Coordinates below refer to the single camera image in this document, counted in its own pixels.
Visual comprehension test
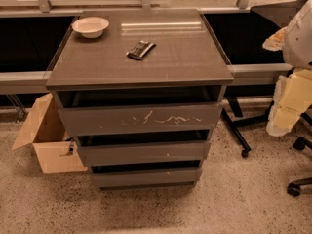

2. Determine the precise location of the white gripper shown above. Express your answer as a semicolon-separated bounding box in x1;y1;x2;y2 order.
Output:
262;27;312;137

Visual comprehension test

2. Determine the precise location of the grey bottom drawer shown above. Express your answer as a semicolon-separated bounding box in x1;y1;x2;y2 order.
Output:
91;168;202;188

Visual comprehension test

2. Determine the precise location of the grey drawer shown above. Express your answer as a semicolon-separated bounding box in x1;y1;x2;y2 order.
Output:
91;168;202;188
58;102;221;136
78;141;211;166

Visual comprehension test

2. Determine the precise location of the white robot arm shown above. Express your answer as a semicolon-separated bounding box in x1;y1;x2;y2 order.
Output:
262;0;312;137

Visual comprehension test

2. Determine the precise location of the grey top drawer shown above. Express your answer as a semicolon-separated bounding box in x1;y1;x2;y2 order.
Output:
58;102;221;136

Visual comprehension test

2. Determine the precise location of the grey drawer cabinet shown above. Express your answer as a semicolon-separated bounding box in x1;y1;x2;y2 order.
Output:
47;9;232;175

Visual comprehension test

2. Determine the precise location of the grey middle drawer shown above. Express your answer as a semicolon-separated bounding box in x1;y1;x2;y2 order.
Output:
78;141;211;166

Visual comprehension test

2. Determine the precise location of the open cardboard box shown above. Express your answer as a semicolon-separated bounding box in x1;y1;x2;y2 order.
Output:
13;94;87;173

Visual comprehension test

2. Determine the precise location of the black rolling stand table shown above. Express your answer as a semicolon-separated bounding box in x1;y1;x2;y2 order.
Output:
220;0;312;159

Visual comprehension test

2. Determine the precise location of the black office chair base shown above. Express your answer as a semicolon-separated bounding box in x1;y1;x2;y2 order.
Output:
286;112;312;198

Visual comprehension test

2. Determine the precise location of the white bowl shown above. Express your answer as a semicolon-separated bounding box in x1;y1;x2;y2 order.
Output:
72;17;109;39

